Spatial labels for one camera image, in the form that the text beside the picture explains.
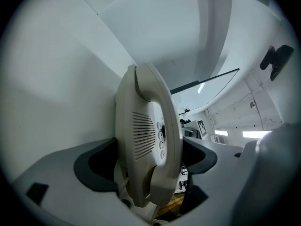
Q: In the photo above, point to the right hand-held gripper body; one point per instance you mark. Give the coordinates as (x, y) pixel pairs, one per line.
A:
(201, 128)

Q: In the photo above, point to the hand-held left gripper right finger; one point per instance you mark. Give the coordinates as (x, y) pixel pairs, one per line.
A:
(218, 173)

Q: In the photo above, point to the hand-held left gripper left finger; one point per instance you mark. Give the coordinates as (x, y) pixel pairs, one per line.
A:
(58, 173)

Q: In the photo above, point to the white desk telephone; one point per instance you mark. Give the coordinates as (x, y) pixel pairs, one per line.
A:
(141, 131)

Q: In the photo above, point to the ceiling light panel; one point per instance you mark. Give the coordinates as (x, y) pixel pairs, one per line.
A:
(221, 132)
(255, 134)

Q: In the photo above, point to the person's yellow plaid shirt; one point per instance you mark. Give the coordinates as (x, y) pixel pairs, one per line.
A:
(175, 204)

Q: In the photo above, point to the black wall-mounted device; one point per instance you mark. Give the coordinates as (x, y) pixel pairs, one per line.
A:
(277, 60)

